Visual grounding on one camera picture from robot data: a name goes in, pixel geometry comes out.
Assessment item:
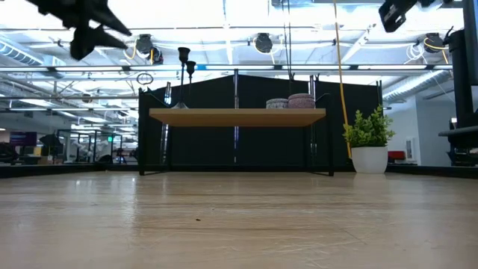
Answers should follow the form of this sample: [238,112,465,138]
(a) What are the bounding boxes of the black round spotlight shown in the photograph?
[134,33,164,65]
[253,32,274,54]
[423,32,446,54]

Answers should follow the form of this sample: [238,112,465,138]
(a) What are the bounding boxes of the white tin red leaf pattern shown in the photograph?
[265,98,289,110]

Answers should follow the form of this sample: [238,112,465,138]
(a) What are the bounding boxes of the black computer monitor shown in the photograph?
[446,0,478,129]

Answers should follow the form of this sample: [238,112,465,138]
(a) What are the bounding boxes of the black workstation frame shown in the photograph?
[39,129,137,165]

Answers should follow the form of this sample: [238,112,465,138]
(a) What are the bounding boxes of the black hanging cable ring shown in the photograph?
[136,72,155,86]

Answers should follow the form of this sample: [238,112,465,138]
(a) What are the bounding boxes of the wooden shelf riser black legs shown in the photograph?
[137,107,335,177]

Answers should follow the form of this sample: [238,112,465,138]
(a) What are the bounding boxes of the purple screen monitor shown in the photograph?
[9,131,38,147]

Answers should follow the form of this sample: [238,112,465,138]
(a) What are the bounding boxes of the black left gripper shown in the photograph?
[25,0,132,61]

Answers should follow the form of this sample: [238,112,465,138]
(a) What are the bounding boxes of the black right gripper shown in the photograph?
[378,0,445,34]

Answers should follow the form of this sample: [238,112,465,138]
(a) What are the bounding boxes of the black candlestick holder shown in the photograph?
[170,46,191,110]
[185,60,197,109]

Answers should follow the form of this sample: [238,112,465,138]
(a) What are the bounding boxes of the grey computer desk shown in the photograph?
[438,126,478,167]

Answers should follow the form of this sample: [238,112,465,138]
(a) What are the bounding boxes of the yellow extension cable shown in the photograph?
[332,0,353,158]

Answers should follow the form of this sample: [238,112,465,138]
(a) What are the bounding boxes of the green plant in white pot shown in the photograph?
[342,105,396,174]

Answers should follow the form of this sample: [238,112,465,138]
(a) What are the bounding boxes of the pink patterned tin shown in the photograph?
[287,93,316,110]

